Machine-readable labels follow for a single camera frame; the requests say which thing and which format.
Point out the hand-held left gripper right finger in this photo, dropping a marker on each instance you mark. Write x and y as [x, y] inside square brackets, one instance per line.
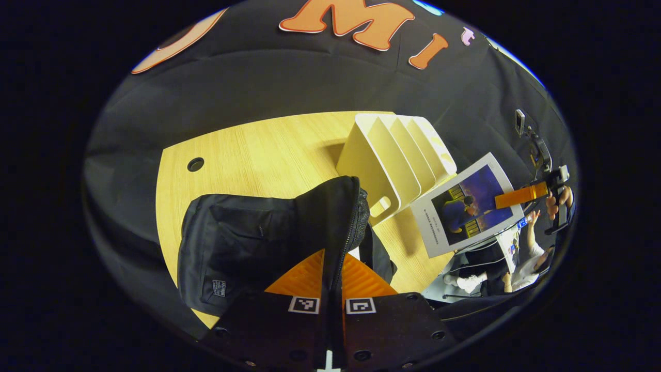
[397, 330]

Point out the black backdrop cloth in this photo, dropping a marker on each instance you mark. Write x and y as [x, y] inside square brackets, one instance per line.
[284, 77]

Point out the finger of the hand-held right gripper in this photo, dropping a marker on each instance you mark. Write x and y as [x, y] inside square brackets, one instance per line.
[521, 195]

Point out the white bookshelf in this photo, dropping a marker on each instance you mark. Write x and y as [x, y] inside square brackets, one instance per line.
[382, 160]

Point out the black schoolbag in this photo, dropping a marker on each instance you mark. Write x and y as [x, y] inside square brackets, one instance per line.
[242, 232]

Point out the blue spine book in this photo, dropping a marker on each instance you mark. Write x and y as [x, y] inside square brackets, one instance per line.
[465, 206]

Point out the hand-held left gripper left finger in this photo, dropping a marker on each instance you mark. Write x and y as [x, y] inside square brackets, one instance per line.
[268, 330]

